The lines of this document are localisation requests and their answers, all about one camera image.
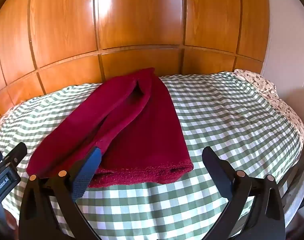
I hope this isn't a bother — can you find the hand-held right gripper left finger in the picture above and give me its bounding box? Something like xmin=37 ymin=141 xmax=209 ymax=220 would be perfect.
xmin=19 ymin=147 xmax=102 ymax=240

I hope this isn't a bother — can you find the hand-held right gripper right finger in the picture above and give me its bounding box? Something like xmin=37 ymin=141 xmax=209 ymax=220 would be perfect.
xmin=202 ymin=147 xmax=286 ymax=240

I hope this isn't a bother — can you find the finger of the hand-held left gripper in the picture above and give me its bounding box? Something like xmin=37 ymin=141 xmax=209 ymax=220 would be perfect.
xmin=0 ymin=142 xmax=27 ymax=173

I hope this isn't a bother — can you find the dark red knitted cloth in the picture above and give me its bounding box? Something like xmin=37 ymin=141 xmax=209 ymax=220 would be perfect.
xmin=26 ymin=67 xmax=194 ymax=188

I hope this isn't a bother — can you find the green checked bedsheet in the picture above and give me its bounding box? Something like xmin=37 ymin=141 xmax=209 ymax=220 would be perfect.
xmin=0 ymin=71 xmax=302 ymax=240

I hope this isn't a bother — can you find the floral patterned sheet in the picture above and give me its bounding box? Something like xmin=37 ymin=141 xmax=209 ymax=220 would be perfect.
xmin=233 ymin=69 xmax=304 ymax=155

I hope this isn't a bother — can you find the wooden wardrobe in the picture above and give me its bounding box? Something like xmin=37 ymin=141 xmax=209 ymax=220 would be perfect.
xmin=0 ymin=0 xmax=271 ymax=125

